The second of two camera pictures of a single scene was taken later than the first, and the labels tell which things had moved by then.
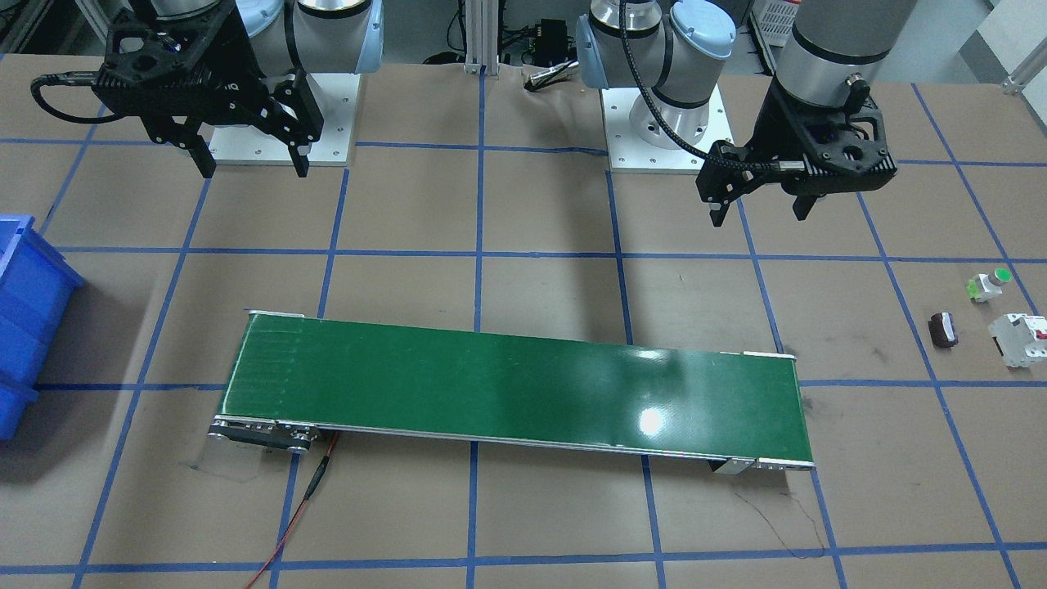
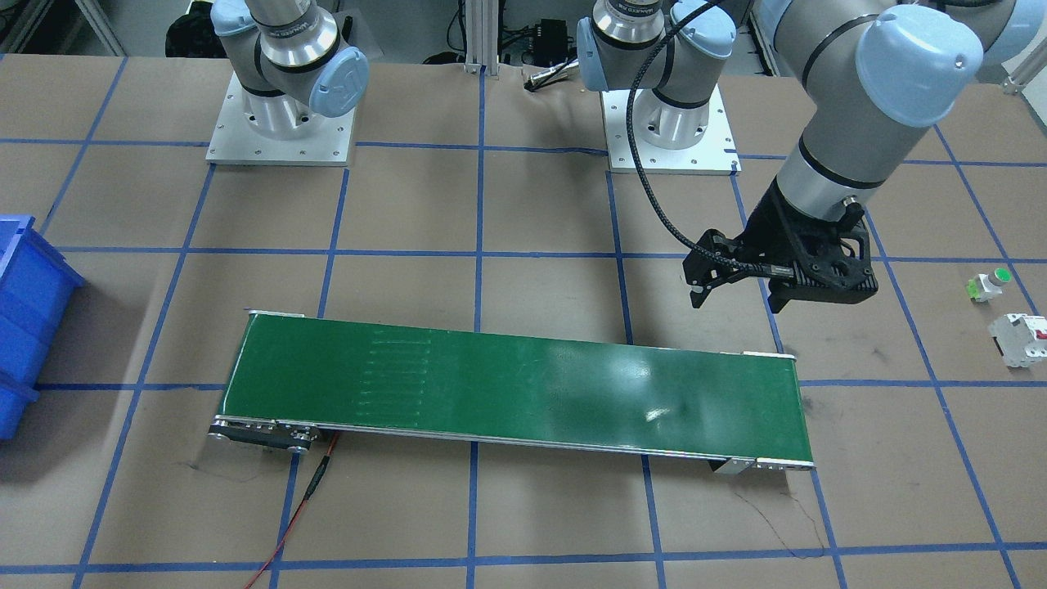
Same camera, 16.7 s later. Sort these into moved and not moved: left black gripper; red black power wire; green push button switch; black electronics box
Moved: left black gripper
Not moved: green push button switch; black electronics box; red black power wire
